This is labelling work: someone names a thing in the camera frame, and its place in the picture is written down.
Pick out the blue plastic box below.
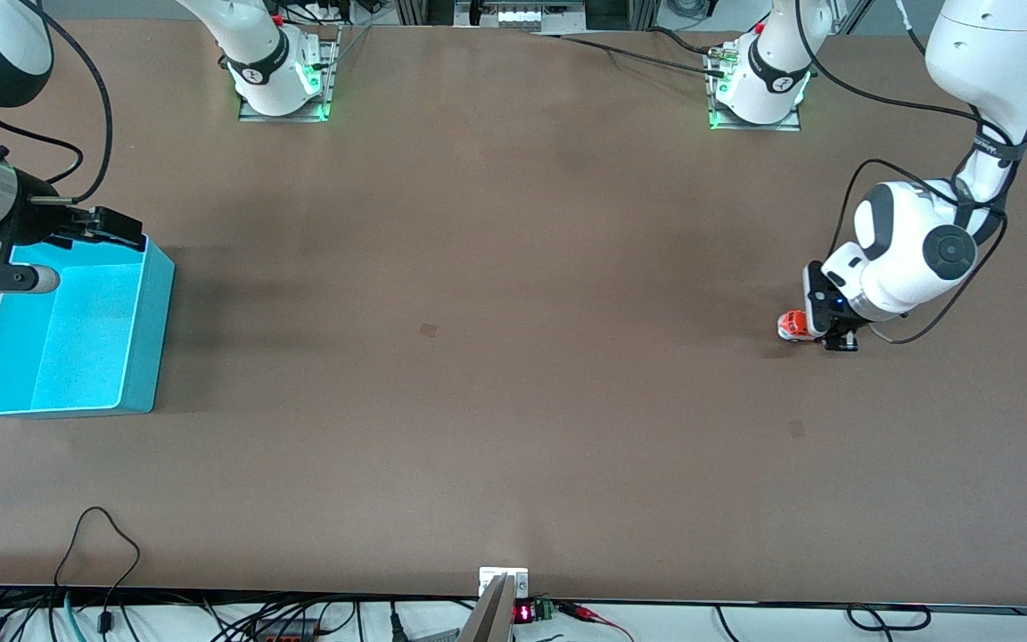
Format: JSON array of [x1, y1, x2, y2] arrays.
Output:
[[0, 234, 176, 418]]

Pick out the white device on rack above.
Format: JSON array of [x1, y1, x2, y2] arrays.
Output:
[[478, 0, 586, 29]]

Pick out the black power strip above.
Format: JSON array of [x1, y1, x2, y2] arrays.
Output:
[[251, 615, 323, 642]]

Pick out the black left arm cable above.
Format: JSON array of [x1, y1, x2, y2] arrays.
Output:
[[794, 0, 1027, 347]]

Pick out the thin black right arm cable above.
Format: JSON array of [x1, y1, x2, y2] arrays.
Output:
[[0, 105, 86, 188]]

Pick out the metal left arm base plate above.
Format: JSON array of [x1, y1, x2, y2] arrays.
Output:
[[708, 53, 803, 133]]

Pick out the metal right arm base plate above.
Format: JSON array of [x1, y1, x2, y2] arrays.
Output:
[[237, 25, 342, 124]]

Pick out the black coiled cable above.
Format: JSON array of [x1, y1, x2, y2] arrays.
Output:
[[845, 604, 933, 634]]

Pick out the thick black table cable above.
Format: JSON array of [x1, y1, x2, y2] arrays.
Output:
[[645, 27, 728, 59]]

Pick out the thin black table cable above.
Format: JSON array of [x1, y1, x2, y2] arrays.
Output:
[[527, 27, 733, 81]]

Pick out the red clip wire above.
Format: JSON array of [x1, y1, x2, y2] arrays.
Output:
[[556, 602, 635, 642]]

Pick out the black looped cable with plug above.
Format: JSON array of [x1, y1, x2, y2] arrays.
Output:
[[52, 506, 142, 636]]

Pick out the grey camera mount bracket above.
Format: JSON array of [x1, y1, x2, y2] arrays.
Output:
[[458, 567, 530, 642]]

